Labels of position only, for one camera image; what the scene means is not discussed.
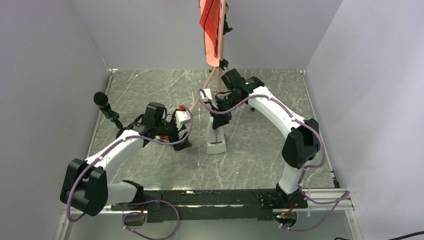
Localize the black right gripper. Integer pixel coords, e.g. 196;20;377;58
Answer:
209;94;244;129

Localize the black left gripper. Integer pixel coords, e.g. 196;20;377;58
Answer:
155;115;193;151

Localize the pink tripod music stand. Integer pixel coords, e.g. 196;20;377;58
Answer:
202;0;233;92

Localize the red sheet music folder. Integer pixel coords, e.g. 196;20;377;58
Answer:
199;0;221;57

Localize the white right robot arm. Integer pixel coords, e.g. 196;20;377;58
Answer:
197;69;322;208

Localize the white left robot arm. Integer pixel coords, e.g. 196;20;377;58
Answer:
59;102;193;223

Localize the red blue toy car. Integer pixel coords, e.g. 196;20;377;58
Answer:
155;136;171;145

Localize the black microphone on stand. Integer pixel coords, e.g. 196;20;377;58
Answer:
93;91;124;130

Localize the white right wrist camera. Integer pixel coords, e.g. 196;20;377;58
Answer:
200;88;217;109

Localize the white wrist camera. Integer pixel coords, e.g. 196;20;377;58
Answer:
175;105;192;130
200;88;217;109

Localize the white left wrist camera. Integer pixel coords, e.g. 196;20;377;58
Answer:
175;105;192;130

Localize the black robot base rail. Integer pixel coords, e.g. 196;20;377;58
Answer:
111;188;308;223

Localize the black cable bottom right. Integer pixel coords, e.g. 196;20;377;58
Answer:
333;231;424;240

